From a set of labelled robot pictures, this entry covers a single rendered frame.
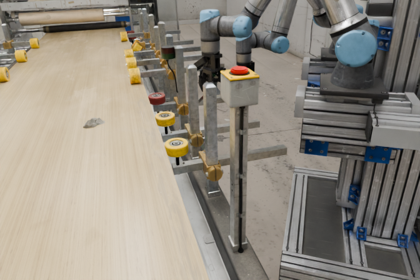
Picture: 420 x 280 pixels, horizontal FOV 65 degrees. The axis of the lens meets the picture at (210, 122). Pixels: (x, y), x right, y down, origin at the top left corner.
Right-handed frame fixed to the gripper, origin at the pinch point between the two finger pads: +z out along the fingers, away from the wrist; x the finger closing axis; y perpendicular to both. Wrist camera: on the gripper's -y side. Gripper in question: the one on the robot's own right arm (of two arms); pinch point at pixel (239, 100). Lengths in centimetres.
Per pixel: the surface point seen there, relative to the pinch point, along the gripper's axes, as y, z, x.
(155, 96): -42.5, -8.4, -0.7
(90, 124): -71, -9, -24
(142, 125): -51, -8, -31
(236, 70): -31, -41, -81
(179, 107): -32.6, -4.0, -7.9
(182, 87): -30.3, -12.7, -5.8
